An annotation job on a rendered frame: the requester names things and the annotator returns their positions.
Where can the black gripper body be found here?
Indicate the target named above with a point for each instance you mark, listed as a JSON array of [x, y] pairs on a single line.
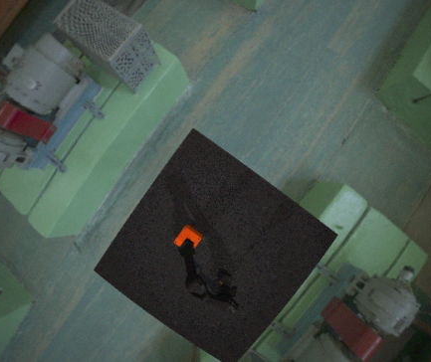
[[226, 277]]

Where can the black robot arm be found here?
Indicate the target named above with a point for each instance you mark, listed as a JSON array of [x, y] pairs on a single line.
[[194, 281]]

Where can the dark stepped round pedestal with shaft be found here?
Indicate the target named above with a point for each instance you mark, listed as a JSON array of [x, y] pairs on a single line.
[[220, 275]]

